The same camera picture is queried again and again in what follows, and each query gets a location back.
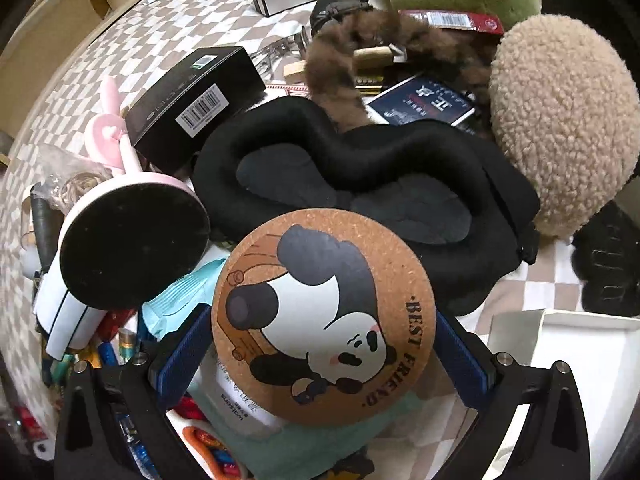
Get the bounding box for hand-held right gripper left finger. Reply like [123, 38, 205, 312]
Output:
[54, 304, 214, 480]

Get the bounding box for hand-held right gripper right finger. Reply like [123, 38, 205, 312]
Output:
[434, 309, 592, 480]

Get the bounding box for white shallow box tray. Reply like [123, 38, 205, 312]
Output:
[487, 309, 640, 480]

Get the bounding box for round cork panda coaster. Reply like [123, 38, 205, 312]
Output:
[211, 209, 439, 427]

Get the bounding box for light blue wet wipes pack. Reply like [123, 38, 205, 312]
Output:
[139, 259, 422, 480]

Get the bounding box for white handheld appliance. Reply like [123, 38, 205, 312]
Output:
[34, 259, 109, 362]

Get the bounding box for pink round mirror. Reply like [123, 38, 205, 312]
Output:
[58, 77, 212, 312]

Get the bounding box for black gloves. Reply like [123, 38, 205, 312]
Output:
[569, 199, 640, 317]

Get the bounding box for dark grey cylinder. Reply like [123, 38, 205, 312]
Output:
[29, 184, 64, 272]

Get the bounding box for black sleep mask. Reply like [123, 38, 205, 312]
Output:
[192, 95, 542, 317]

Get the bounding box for beige fleece earmuffs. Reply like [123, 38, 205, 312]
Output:
[488, 13, 640, 239]

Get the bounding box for navy blue card box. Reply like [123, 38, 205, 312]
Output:
[364, 73, 477, 129]

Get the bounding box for black barcode box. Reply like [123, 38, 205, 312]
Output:
[124, 46, 266, 171]

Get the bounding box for wooden hair clip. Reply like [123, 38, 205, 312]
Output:
[283, 45, 396, 81]

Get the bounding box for brown fur headband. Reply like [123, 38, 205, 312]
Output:
[304, 9, 497, 126]

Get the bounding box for red packet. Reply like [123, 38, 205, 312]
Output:
[398, 8, 504, 36]

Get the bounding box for wooden bedside shelf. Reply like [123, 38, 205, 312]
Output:
[0, 0, 167, 127]

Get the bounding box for clear bag of hair ties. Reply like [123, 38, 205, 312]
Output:
[37, 144, 114, 206]

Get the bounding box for clear frame glasses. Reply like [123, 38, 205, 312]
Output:
[252, 29, 311, 74]

